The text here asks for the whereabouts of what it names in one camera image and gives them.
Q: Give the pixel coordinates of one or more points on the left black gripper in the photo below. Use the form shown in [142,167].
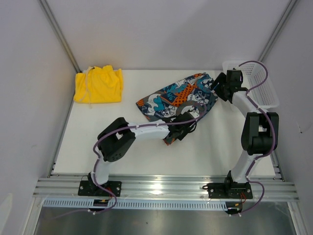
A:
[185,132]

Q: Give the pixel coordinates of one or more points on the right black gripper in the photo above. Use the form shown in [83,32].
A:
[221,79]

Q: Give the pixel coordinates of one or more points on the patterned blue orange shorts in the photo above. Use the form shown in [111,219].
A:
[191,93]

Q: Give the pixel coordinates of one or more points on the yellow shorts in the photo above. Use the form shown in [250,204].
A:
[98,85]

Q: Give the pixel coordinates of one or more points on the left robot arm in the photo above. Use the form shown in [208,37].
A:
[114,142]

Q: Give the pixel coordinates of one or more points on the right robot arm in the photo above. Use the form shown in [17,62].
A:
[260,132]

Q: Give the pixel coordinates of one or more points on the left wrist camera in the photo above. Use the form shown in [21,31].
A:
[193,113]

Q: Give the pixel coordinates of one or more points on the aluminium mounting rail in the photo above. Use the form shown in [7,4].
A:
[165,188]

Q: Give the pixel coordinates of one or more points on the white slotted cable duct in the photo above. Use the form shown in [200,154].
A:
[203,205]

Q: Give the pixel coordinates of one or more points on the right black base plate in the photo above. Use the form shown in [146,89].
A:
[228,191]

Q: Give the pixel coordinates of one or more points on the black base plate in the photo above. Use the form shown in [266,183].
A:
[228,191]
[87,188]

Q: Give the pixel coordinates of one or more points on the right aluminium frame post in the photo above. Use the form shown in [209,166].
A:
[282,22]

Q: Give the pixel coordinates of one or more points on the aluminium frame post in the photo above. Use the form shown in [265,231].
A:
[58,33]
[282,22]

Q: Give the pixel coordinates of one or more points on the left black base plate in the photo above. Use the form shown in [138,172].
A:
[87,188]

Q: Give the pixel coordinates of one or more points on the left aluminium frame post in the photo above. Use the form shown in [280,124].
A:
[58,33]

